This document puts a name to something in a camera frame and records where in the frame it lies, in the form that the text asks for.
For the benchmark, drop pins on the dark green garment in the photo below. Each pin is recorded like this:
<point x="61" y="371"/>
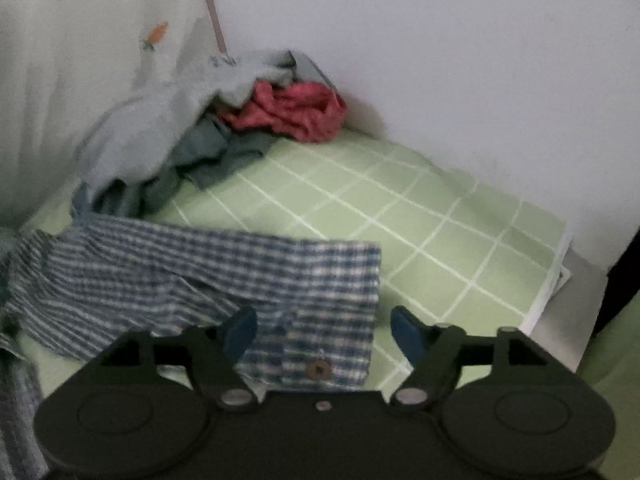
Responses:
<point x="220" y="151"/>

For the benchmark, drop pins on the red patterned garment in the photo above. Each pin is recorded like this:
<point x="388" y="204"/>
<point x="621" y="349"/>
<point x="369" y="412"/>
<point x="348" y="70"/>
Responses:
<point x="295" y="110"/>

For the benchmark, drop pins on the plain green cloth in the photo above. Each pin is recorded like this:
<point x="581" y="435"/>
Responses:
<point x="620" y="385"/>

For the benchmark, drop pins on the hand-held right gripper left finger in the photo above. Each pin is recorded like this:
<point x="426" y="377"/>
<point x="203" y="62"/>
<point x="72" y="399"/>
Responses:
<point x="239" y="335"/>

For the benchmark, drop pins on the blue white checked shirt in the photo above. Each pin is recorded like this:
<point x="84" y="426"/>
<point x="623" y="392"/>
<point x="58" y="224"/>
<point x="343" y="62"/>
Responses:
<point x="175" y="270"/>

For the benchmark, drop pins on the grey board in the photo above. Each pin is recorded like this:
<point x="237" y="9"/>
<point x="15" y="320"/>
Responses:
<point x="575" y="305"/>

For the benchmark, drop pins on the blue denim jeans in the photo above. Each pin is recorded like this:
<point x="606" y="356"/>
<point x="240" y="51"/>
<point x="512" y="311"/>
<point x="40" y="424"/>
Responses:
<point x="82" y="203"/>

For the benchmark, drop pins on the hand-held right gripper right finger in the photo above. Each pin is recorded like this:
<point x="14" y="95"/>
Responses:
<point x="407" y="335"/>

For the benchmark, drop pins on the light grey garment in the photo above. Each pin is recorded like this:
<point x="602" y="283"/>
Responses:
<point x="135" y="135"/>

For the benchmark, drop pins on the carrot printed pale curtain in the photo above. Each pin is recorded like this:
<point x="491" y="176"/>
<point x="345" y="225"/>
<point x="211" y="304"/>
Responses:
<point x="75" y="85"/>

